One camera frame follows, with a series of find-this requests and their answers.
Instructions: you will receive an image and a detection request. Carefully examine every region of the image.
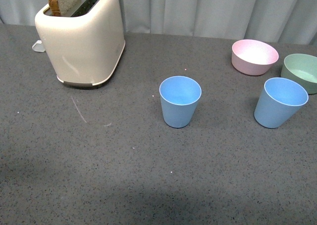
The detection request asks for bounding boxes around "light blue plastic cup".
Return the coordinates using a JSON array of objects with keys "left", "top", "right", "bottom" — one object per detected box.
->
[{"left": 159, "top": 76, "right": 202, "bottom": 128}]

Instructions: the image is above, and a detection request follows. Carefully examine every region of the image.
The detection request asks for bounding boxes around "white two-slot toaster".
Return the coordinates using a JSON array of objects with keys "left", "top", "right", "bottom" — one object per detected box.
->
[{"left": 35, "top": 0, "right": 125, "bottom": 87}]

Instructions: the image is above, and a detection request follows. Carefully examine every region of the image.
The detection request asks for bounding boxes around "pink plastic bowl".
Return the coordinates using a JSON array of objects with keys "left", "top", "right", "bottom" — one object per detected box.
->
[{"left": 231, "top": 39, "right": 279, "bottom": 76}]

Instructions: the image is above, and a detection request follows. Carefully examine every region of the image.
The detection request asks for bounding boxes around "green plastic bowl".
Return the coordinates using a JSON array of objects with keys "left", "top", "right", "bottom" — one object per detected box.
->
[{"left": 280, "top": 54, "right": 317, "bottom": 95}]

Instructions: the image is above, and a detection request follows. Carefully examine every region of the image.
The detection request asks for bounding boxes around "grey-white curtain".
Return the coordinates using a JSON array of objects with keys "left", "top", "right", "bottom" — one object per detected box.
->
[{"left": 0, "top": 0, "right": 317, "bottom": 46}]

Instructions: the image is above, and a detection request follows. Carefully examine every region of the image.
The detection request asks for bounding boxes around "white power plug and cable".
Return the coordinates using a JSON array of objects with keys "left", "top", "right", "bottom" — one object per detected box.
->
[{"left": 32, "top": 40, "right": 47, "bottom": 53}]

